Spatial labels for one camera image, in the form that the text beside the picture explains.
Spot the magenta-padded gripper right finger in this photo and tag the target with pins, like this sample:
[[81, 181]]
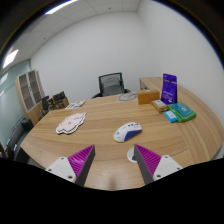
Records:
[[166, 165]]

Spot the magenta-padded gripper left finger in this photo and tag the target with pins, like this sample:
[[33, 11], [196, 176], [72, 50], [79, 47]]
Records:
[[63, 166]]

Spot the white blue yellow computer mouse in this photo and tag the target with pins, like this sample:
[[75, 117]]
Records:
[[128, 131]]

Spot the pink pig-shaped mouse pad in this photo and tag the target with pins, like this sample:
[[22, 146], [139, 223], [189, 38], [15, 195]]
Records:
[[70, 123]]

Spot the round grey mouse pad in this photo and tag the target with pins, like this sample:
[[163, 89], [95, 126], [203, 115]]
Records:
[[127, 97]]

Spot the small blue box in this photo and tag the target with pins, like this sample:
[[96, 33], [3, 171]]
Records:
[[170, 116]]

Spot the green flat box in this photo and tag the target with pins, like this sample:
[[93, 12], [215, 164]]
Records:
[[183, 112]]

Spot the small tan box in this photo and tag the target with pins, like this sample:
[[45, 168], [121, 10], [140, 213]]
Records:
[[159, 105]]

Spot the white green booklet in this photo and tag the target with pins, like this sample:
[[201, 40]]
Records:
[[75, 105]]

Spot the cardboard box with black devices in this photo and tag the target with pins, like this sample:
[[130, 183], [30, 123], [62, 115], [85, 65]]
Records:
[[58, 100]]

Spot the orange cardboard box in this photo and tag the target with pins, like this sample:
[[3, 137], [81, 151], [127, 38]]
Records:
[[148, 97]]

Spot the purple upright package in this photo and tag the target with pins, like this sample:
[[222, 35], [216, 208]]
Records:
[[169, 88]]

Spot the wooden cabinet with glass doors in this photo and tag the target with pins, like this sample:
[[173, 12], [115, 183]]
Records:
[[29, 96]]

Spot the wooden side desk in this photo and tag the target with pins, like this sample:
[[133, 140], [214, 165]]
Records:
[[150, 82]]

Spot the black mesh office chair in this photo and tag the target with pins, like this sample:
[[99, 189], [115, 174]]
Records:
[[111, 85]]

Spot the long ceiling light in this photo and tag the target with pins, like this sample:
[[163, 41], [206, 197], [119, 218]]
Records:
[[60, 6], [10, 58]]

